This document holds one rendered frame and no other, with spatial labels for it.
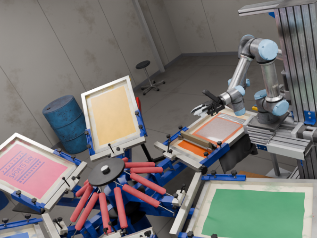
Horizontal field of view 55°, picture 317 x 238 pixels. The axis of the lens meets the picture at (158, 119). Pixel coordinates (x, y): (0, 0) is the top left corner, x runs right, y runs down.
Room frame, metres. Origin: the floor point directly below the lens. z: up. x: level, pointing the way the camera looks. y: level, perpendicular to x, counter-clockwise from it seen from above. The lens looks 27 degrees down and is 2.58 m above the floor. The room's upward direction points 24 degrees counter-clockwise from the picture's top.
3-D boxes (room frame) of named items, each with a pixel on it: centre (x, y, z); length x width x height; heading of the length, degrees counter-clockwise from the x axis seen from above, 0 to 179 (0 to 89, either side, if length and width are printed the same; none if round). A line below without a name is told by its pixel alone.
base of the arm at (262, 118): (1.88, -0.75, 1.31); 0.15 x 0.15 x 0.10
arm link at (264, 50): (1.75, -0.78, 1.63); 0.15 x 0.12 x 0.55; 9
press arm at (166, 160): (2.22, 0.09, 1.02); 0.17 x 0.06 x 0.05; 114
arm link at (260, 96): (1.88, -0.76, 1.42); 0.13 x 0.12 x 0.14; 9
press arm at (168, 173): (2.28, -0.03, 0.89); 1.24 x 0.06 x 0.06; 114
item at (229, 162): (2.31, -0.55, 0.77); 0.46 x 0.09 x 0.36; 114
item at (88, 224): (2.02, 0.54, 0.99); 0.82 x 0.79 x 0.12; 114
